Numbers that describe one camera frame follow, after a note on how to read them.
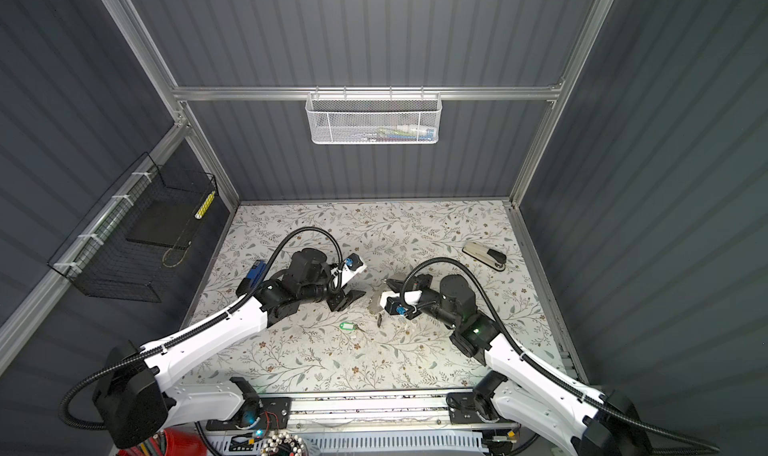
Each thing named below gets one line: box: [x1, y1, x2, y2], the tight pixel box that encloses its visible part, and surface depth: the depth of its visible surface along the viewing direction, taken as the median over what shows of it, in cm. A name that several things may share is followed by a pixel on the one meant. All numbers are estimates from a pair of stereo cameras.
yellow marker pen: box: [194, 190, 216, 220], surface depth 83 cm
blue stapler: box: [236, 259, 267, 297], surface depth 98 cm
